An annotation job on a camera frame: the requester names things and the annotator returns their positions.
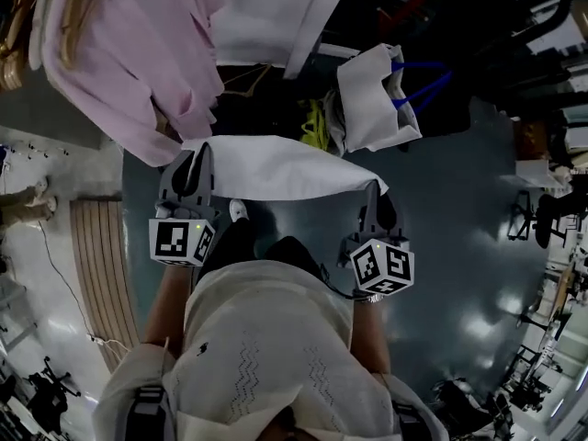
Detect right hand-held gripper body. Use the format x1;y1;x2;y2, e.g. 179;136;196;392
337;230;415;297

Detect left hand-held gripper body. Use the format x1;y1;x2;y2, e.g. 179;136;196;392
148;198;220;268

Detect white garment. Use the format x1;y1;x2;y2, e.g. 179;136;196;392
180;134;390;202

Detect person's right forearm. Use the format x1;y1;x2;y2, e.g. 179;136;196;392
350;297;392;376

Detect person's left forearm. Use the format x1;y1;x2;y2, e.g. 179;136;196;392
142;264;195;347

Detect person's white shoe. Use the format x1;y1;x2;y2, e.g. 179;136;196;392
228;198;251;224

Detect person's black trousers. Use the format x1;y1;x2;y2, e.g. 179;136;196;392
200;218;323;285

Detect wooden slat platform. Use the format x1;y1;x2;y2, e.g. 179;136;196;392
68;197;141;372

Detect pink hanging garments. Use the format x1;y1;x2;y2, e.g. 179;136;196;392
28;0;226;168

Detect cream knit sweater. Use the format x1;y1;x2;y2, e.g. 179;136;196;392
94;259;449;441

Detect black office chair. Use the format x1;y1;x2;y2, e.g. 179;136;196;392
506;189;581;251

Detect white hung sheet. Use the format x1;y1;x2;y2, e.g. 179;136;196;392
209;0;360;81

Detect row of gold hangers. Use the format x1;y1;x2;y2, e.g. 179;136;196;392
0;0;116;94

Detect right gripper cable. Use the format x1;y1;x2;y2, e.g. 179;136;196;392
320;264;365;300

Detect yellow-green strap bundle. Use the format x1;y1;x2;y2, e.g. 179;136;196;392
300;97;331;152

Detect white bag with blue handles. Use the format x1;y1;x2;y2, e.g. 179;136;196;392
336;42;455;154

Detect white power cable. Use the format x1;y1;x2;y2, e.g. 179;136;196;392
37;220;132;356

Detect grey shoulder strap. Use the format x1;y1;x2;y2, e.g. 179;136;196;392
391;401;427;441
125;385;167;441

